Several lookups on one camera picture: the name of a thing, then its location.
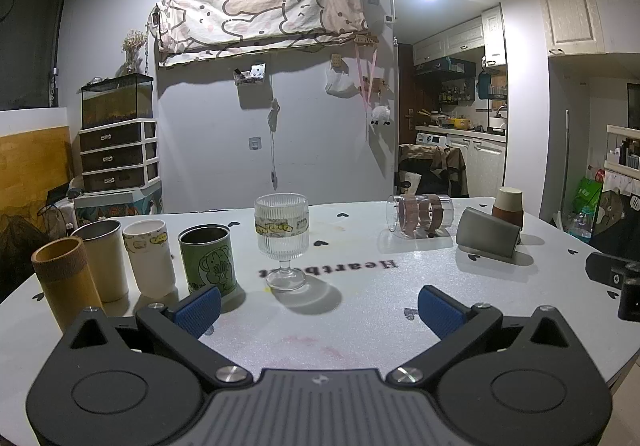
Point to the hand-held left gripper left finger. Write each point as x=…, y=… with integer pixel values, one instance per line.
x=199, y=310

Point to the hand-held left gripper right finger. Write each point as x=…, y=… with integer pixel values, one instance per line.
x=441, y=317

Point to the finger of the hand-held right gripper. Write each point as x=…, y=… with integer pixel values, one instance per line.
x=602, y=270

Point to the green cartoon print cup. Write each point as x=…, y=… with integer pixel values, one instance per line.
x=210, y=266

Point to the white cartoon print cup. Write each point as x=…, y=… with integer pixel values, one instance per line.
x=152, y=261

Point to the grey cup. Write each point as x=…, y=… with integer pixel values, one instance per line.
x=487, y=236

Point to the clear glass brown-banded cup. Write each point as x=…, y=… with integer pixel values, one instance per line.
x=420, y=216

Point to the brown and beige cup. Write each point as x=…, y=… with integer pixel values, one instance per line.
x=509, y=208

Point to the bamboo cup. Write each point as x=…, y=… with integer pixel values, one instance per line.
x=67, y=283

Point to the plastic water bottle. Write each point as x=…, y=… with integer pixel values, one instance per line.
x=581, y=226

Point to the green plastic bag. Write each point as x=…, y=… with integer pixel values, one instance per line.
x=587, y=198

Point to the cream metal tumbler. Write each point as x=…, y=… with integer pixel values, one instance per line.
x=107, y=261

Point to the white storage shelf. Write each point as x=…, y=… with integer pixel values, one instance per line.
x=622, y=165

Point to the grey pole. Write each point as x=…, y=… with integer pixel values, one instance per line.
x=564, y=165

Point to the ribbed glass goblet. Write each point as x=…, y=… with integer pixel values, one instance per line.
x=281, y=223

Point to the teal covered side table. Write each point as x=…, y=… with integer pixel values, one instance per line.
x=120, y=206

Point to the chair with brown jacket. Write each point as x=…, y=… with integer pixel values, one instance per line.
x=435, y=168

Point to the white drawer unit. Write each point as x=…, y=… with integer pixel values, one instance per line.
x=117, y=155

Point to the white washing machine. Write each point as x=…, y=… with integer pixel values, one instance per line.
x=431, y=138

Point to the white rice cooker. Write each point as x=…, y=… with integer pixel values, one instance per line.
x=497, y=121

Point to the wooden board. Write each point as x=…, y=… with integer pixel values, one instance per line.
x=30, y=191

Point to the white plush sheep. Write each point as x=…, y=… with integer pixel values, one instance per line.
x=380, y=115

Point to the brown wooden door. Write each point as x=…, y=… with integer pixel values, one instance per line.
x=406, y=100

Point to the glass fish tank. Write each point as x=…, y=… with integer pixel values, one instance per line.
x=117, y=100

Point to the pink ribbons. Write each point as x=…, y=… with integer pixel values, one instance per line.
x=366, y=75

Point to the white hanging bag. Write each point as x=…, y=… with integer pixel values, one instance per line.
x=341, y=83

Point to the white kitchen upper cabinets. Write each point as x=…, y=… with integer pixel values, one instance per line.
x=460, y=38

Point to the dried flowers in vase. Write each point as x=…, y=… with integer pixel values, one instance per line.
x=134, y=45

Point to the cartoon printed blanket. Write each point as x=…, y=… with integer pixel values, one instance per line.
x=260, y=15

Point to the black curtain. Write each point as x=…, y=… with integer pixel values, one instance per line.
x=27, y=40

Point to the square wall hook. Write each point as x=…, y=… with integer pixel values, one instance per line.
x=254, y=142

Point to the clear wall holder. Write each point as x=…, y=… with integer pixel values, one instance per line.
x=250, y=74

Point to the white wall cabinet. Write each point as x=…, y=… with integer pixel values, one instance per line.
x=570, y=15

